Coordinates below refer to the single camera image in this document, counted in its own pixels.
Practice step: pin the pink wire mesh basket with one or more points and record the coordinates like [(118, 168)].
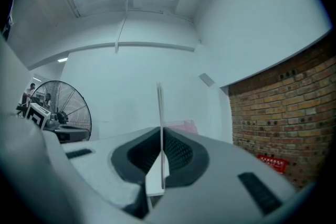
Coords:
[(183, 126)]

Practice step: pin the white ceiling conduit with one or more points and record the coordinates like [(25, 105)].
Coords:
[(122, 23)]

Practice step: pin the red box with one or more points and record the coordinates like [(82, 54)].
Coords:
[(273, 164)]

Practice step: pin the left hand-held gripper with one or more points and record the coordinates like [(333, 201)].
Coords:
[(36, 115)]

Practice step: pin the black standing fan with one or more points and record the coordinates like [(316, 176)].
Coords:
[(68, 98)]

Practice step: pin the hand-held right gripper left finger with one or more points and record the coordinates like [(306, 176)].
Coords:
[(89, 165)]

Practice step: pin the white grey notebook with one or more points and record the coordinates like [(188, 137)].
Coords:
[(155, 181)]

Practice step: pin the white ceiling light tube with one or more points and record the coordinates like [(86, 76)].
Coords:
[(62, 60)]

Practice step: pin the grey wall panel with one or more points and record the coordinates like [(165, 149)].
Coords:
[(207, 80)]

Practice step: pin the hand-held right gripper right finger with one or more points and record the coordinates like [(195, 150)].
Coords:
[(223, 165)]

